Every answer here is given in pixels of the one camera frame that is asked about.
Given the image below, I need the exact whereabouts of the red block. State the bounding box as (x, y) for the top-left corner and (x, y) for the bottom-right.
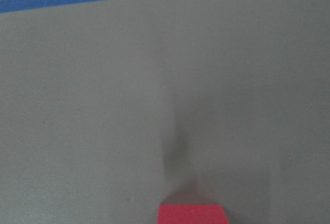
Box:
(157, 204), (229, 224)

